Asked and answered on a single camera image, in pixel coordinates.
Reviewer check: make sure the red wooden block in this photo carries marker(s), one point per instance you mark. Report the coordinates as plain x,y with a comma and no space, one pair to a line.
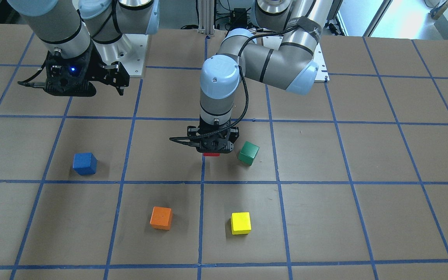
211,154

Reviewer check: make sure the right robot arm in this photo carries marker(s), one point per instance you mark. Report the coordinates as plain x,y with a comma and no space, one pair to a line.
86,44

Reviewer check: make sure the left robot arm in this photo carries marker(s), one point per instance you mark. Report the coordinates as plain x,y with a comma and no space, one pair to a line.
224,97

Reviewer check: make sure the orange wooden block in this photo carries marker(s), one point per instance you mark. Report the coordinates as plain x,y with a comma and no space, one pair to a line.
161,218

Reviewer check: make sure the yellow wooden block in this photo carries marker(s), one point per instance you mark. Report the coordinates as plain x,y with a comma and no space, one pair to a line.
240,223

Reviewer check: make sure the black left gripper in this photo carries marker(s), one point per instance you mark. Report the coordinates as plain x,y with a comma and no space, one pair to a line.
234,133

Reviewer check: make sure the green wooden block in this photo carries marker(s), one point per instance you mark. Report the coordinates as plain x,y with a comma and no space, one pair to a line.
248,153

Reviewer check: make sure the aluminium frame post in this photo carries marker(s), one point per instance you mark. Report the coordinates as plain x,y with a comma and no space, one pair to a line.
206,17

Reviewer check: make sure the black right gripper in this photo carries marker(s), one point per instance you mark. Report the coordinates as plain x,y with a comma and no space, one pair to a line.
98,69

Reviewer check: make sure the blue wooden block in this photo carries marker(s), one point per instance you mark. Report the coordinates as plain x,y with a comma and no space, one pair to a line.
84,163

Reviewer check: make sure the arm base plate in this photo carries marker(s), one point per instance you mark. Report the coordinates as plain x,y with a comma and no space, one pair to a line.
322,73
130,50

